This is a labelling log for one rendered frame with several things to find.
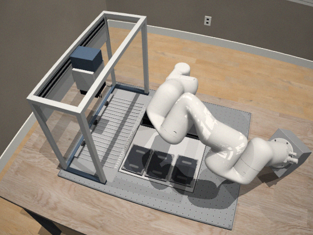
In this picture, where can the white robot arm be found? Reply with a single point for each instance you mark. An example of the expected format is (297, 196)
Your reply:
(174, 109)

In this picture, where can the black deep-well plate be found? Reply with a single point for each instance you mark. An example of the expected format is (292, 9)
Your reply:
(146, 120)

